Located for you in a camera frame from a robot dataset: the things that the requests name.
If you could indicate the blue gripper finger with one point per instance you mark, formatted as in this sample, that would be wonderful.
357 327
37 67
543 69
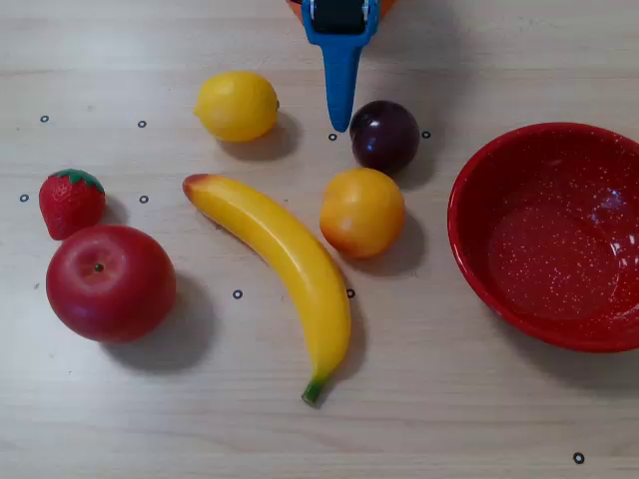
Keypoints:
342 85

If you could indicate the red plastic apple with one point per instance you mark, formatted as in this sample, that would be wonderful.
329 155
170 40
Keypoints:
110 284

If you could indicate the dark purple plastic plum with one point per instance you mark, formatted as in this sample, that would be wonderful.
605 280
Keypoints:
384 135

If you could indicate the blue gripper body with servo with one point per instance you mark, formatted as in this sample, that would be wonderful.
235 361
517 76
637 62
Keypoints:
340 20

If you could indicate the red plastic strawberry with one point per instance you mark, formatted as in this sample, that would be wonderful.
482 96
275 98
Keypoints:
70 204

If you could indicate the orange yellow plastic peach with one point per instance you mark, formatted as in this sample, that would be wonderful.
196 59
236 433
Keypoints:
362 214

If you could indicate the yellow plastic lemon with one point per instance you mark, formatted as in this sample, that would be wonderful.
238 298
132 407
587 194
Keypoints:
237 107

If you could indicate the red speckled enamel bowl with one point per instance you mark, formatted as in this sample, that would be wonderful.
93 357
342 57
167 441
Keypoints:
549 259

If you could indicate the yellow plastic banana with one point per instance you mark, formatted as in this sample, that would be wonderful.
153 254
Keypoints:
289 254

